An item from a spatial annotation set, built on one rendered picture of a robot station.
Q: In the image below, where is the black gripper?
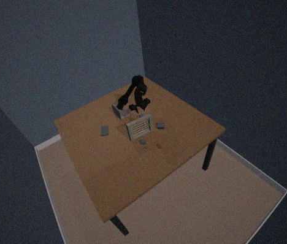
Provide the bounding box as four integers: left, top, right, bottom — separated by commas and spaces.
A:
129, 98, 150, 113

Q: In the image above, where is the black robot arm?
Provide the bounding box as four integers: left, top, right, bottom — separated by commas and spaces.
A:
116, 75, 148, 110

